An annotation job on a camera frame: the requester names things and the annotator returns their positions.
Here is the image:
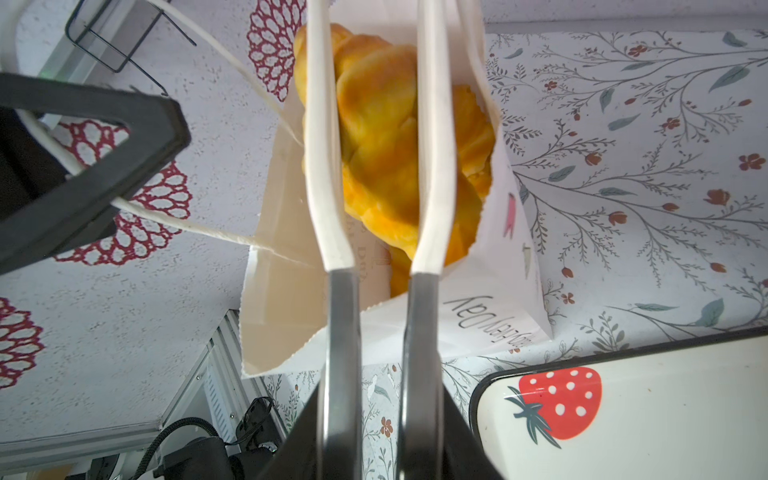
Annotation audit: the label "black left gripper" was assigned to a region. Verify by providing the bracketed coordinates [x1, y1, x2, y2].
[1, 73, 191, 274]

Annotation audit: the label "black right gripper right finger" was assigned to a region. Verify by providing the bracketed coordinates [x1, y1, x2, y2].
[442, 387, 503, 480]

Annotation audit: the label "white slotted serving tongs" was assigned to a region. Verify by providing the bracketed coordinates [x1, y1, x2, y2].
[304, 1, 458, 479]

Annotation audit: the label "white paper gift bag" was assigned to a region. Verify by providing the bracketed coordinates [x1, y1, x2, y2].
[239, 1, 551, 378]

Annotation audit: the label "long braided fake bread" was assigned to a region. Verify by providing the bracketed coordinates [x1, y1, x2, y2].
[331, 24, 495, 296]

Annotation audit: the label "black wire wall basket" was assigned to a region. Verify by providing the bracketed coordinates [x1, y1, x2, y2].
[64, 0, 197, 96]

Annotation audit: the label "strawberry print rectangular tray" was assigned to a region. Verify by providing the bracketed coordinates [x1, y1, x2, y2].
[470, 327, 767, 479]

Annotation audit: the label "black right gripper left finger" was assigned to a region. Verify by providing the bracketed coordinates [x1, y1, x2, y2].
[258, 386, 320, 480]

